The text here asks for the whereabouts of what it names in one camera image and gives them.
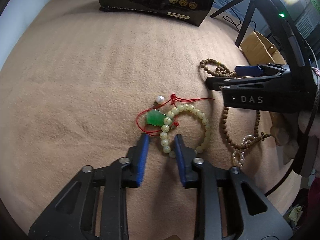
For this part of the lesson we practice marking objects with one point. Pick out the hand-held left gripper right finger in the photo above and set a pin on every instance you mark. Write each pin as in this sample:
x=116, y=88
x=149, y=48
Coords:
x=180, y=160

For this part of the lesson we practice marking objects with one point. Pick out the black tripod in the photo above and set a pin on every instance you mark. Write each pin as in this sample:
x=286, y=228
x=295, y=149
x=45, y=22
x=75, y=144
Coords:
x=247, y=17

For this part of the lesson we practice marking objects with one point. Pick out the cardboard box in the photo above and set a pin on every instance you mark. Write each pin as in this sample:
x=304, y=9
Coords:
x=258, y=50

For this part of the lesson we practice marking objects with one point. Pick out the black snack bag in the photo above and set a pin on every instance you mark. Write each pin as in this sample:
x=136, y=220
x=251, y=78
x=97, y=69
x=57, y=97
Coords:
x=155, y=2

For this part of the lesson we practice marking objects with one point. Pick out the beige fuzzy object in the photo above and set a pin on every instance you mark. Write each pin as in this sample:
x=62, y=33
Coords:
x=282, y=135

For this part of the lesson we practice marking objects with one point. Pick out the blue checkered bedsheet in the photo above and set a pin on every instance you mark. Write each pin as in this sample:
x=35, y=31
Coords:
x=222, y=1

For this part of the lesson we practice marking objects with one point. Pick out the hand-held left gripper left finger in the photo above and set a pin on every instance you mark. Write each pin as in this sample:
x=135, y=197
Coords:
x=142, y=155

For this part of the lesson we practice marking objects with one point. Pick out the white pearl bead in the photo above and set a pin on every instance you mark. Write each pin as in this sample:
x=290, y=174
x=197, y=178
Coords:
x=160, y=99

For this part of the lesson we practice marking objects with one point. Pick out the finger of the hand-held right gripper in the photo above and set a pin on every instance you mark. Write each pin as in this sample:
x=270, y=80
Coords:
x=247, y=70
x=217, y=83

